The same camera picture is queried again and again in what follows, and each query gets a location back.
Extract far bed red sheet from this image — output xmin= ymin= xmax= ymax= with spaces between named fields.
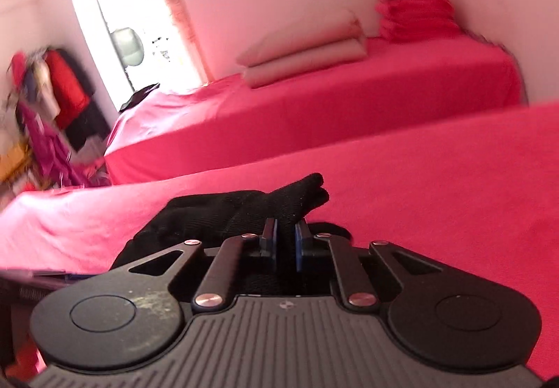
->
xmin=104 ymin=36 xmax=525 ymax=185

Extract wooden shelf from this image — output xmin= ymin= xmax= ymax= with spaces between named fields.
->
xmin=0 ymin=142 xmax=32 ymax=182

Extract bright window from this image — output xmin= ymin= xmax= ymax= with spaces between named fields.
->
xmin=71 ymin=0 xmax=204 ymax=109

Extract near bed pink blanket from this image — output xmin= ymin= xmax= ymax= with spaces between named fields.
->
xmin=1 ymin=103 xmax=558 ymax=378

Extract lower beige folded pillow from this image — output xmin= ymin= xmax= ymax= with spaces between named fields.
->
xmin=242 ymin=38 xmax=367 ymax=88

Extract black knit pants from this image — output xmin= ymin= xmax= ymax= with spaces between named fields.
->
xmin=111 ymin=173 xmax=330 ymax=269

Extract magenta hanging garment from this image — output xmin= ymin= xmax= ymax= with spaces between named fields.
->
xmin=15 ymin=100 xmax=91 ymax=187

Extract red crumpled blanket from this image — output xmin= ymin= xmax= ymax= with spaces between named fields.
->
xmin=375 ymin=0 xmax=462 ymax=43

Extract red and black hanging clothes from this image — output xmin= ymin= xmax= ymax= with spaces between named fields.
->
xmin=8 ymin=47 xmax=110 ymax=151

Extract black garment on far bed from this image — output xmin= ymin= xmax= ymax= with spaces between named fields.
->
xmin=119 ymin=82 xmax=160 ymax=114

